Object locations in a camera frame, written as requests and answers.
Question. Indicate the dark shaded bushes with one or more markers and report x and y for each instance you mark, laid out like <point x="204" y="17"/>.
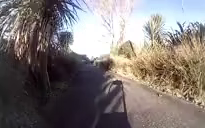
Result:
<point x="10" y="100"/>

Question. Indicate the dry tall grass bank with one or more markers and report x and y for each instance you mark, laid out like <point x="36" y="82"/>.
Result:
<point x="180" y="66"/>

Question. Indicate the dark green bush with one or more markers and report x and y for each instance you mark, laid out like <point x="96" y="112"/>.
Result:
<point x="127" y="50"/>

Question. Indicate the cabbage tree with drooping leaves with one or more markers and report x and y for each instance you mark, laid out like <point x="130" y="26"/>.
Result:
<point x="33" y="36"/>

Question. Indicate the small cabbage tree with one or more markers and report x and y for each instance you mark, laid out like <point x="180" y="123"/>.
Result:
<point x="154" y="28"/>

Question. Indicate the grey asphalt path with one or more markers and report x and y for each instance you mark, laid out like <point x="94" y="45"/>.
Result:
<point x="153" y="111"/>

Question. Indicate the bare thin tree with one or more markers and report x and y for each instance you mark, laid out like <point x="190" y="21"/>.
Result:
<point x="112" y="20"/>

